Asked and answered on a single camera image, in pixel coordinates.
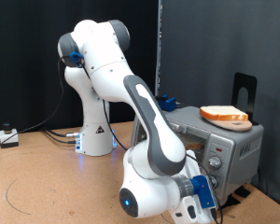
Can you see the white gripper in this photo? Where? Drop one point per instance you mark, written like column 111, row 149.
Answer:
column 189, row 214

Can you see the silver oven knob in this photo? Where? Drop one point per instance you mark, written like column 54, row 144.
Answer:
column 214, row 162
column 214, row 183

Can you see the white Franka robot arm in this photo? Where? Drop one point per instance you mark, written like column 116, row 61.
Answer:
column 115, row 62

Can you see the silver toaster oven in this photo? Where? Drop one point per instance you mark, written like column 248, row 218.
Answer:
column 239, row 149

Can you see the black foam pad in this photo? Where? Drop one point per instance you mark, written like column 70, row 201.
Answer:
column 230, row 201
column 242, row 191

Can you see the small round wooden board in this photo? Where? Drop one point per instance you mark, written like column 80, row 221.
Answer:
column 239, row 126

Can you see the black metal bookend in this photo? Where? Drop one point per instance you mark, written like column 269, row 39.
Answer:
column 244, row 81

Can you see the vertical aluminium pole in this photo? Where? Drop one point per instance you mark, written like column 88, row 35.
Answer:
column 158, row 46

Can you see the grey emergency stop button box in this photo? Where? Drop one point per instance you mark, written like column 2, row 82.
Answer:
column 9, row 137

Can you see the black backdrop curtain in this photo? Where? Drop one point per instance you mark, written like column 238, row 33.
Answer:
column 21, row 46

